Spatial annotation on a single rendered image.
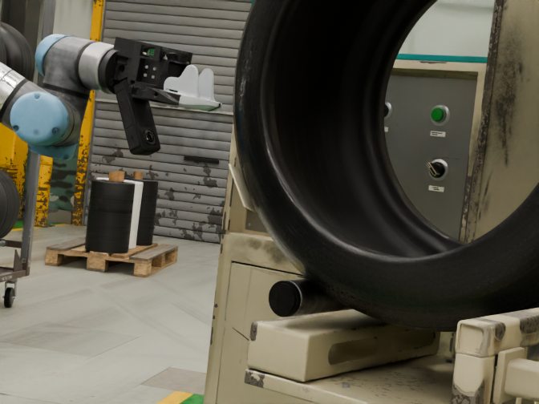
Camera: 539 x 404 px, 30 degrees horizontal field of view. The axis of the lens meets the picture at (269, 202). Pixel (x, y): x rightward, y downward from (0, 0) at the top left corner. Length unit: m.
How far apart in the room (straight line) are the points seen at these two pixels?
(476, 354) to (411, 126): 1.37
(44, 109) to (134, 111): 0.14
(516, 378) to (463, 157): 1.30
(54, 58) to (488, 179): 0.69
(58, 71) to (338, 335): 0.63
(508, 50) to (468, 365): 0.99
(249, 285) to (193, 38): 9.09
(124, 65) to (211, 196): 9.38
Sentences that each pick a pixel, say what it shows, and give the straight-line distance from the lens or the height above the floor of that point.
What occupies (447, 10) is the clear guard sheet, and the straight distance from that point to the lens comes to 1.88.
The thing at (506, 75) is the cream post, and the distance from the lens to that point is 1.50.
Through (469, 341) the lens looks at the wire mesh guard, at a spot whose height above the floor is 0.99.
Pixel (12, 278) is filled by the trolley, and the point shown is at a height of 0.19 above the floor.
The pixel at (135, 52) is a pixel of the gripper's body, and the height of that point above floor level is 1.20.
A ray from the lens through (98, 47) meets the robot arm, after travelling 1.57.
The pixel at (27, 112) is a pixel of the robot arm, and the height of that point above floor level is 1.09.
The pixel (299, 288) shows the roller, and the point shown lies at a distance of 1.23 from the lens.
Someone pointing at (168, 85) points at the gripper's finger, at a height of 1.15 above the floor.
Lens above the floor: 1.08
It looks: 3 degrees down
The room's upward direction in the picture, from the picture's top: 6 degrees clockwise
